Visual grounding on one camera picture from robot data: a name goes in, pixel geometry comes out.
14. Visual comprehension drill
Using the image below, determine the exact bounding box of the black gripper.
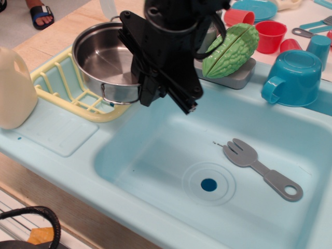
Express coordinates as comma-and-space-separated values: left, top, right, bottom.
119, 10, 203, 114

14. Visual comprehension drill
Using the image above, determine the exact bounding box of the stainless steel pot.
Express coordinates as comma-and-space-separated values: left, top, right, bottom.
72, 21, 141, 105

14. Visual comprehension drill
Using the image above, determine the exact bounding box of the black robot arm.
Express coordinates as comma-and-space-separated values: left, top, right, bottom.
119, 1, 230, 114

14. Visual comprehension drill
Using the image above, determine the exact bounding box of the yellow dish drying rack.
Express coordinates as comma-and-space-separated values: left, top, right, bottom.
31, 47, 129, 123

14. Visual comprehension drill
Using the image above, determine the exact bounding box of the light blue toy sink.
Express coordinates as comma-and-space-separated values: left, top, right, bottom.
1, 63, 331, 248

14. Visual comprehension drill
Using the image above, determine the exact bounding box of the green bitter melon toy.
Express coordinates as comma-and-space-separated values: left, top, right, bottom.
202, 23, 259, 78

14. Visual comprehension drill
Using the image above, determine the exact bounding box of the grey toy faucet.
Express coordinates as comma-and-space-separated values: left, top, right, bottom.
194, 23, 259, 89

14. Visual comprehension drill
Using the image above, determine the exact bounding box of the red plastic cup lying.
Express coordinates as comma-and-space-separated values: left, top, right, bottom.
224, 9, 255, 26

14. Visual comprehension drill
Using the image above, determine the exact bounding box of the grey toy fork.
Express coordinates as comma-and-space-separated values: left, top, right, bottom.
222, 138, 303, 202

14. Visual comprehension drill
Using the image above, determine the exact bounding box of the blue sandal with foot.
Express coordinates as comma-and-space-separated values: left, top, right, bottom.
25, 0, 54, 30

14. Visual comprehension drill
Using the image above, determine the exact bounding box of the cream plastic jug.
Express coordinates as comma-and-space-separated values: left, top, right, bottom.
1, 47, 38, 129

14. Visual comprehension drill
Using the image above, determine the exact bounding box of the red plastic cup upright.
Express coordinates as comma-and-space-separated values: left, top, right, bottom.
255, 20, 287, 54

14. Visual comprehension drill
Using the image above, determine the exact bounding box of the blue plastic plate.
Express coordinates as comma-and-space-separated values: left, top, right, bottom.
232, 0, 278, 22

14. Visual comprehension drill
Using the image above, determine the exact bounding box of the large blue plastic mug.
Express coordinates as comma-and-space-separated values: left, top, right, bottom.
261, 50, 322, 107

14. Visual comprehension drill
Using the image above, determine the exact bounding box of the small red plastic cup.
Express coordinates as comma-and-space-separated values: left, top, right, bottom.
280, 38, 302, 53

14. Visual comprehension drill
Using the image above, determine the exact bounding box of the cream toy item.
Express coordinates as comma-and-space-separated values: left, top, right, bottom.
274, 0, 302, 11

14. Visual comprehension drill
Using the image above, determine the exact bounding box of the small blue plastic cup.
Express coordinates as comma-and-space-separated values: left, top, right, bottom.
306, 35, 331, 70

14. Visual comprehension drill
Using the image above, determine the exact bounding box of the orange tape piece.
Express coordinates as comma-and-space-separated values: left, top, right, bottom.
27, 227, 54, 245

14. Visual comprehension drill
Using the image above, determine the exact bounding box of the blue toy spatula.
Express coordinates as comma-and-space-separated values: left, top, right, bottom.
299, 16, 331, 34

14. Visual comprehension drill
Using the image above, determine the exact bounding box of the grey toy utensil handle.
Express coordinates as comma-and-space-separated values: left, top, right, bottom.
292, 27, 315, 38

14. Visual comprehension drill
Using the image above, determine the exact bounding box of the black braided cable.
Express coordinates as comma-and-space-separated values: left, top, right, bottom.
0, 206, 62, 246

